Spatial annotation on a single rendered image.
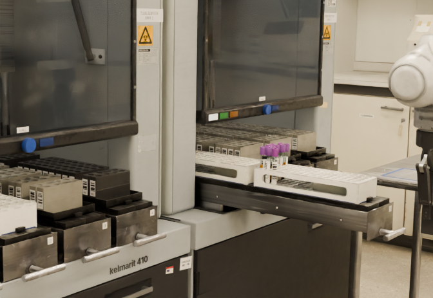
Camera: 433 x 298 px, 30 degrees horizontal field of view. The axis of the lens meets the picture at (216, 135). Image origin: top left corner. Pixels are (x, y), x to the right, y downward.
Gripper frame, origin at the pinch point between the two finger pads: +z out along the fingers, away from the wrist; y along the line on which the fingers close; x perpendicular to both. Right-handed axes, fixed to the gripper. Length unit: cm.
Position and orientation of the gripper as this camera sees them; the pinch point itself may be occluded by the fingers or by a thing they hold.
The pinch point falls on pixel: (428, 218)
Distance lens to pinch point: 189.4
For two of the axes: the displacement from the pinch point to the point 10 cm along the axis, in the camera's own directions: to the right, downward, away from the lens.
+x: 8.0, 1.0, -6.0
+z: -0.1, 9.9, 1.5
